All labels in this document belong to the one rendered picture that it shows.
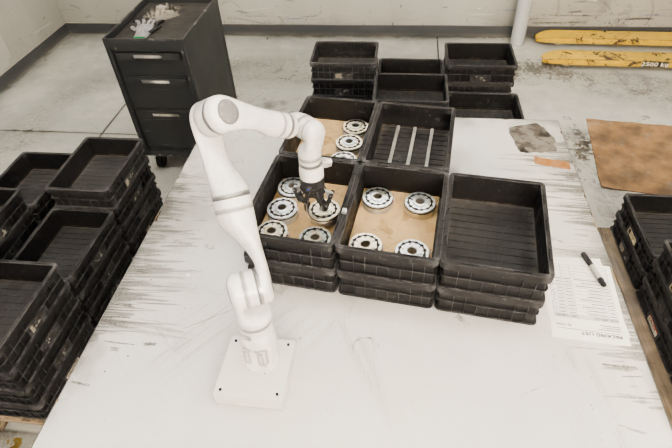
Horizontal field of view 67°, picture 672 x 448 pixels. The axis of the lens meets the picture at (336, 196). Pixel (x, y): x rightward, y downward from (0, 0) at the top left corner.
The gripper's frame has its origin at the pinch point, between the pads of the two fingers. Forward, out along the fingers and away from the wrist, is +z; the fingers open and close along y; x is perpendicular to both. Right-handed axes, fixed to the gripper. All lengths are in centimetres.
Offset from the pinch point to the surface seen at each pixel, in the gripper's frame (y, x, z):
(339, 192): 3.6, 14.7, 4.6
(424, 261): 38.3, -17.3, -4.8
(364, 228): 16.6, -0.1, 4.7
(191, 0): -133, 156, -1
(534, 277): 67, -15, -5
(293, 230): -5.4, -6.8, 4.7
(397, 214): 25.5, 9.0, 4.7
